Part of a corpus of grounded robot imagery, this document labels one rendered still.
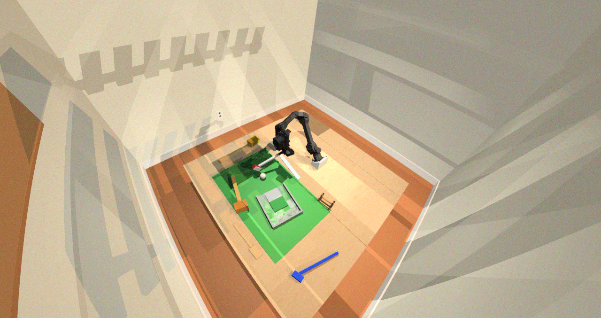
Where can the blue putter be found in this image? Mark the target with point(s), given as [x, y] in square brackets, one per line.
[300, 277]

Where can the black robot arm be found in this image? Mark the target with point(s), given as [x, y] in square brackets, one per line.
[282, 135]

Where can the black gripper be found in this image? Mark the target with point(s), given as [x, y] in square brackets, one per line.
[287, 151]

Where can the wooden mallet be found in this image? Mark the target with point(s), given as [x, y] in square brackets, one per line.
[241, 205]

